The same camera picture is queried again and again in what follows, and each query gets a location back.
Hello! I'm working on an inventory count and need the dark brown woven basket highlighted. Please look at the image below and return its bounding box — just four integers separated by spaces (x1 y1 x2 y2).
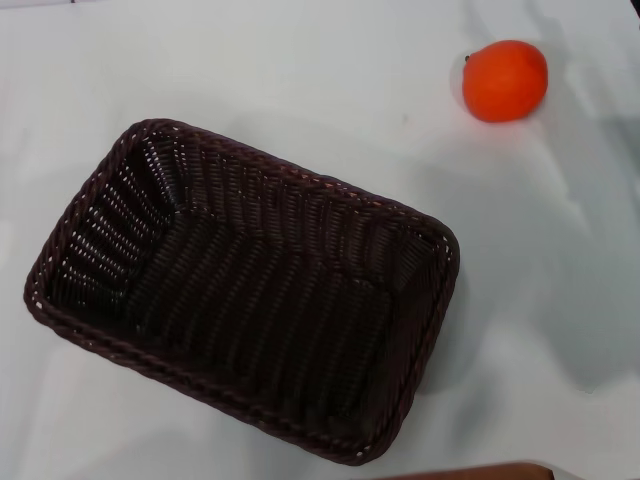
23 118 461 462

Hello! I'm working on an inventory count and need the white tablecloth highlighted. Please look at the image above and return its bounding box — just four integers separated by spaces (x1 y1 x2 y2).
0 0 640 480

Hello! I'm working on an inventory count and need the orange fruit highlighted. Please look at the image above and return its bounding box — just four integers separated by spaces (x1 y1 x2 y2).
461 40 549 123

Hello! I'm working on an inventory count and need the brown wooden edge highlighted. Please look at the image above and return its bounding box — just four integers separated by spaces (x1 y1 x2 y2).
378 461 557 480

